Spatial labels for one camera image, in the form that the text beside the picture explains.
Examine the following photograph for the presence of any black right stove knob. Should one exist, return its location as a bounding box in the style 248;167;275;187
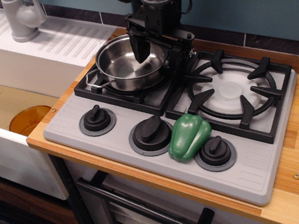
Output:
194;136;237;172

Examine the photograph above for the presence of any black right burner grate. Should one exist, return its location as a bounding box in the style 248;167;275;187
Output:
165;49;297;144

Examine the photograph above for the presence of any white toy sink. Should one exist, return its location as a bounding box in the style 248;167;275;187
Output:
0;9;115;200

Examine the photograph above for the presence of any grey toy faucet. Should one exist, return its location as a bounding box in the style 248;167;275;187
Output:
1;0;47;43

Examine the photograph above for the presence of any black oven door handle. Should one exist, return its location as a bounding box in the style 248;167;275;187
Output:
75;156;217;224

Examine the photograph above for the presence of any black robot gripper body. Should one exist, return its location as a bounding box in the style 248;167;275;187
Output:
125;0;195;46

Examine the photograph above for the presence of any white burner cap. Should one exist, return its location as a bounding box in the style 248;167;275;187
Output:
201;71;261;114

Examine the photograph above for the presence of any black stove knob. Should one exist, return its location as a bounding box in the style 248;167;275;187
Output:
194;136;237;172
129;115;173;157
79;105;116;137

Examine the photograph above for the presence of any grey toy stove top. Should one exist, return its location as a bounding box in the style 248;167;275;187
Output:
33;28;299;224

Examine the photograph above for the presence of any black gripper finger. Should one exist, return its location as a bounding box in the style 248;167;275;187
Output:
166;42;194;78
128;27;151;63

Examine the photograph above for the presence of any black left burner grate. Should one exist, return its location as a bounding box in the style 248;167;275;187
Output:
69;41;202;127

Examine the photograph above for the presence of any black left stove knob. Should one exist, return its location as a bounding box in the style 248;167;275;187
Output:
79;105;116;137

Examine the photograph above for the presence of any stainless steel pot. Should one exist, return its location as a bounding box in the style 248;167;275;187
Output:
85;35;167;92

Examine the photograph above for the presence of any green toy bell pepper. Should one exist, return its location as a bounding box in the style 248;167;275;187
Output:
168;113;212;162

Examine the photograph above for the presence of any orange plastic plate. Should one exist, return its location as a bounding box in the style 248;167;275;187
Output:
9;105;51;136

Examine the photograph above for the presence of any black burner grate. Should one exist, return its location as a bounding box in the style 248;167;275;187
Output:
165;49;297;144
69;41;202;127

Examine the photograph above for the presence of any black middle stove knob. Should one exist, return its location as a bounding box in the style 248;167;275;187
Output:
129;115;173;157

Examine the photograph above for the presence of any toy oven door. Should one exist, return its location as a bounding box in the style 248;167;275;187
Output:
74;171;264;224

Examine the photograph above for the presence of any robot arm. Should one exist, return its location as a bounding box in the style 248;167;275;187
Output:
122;0;195;76

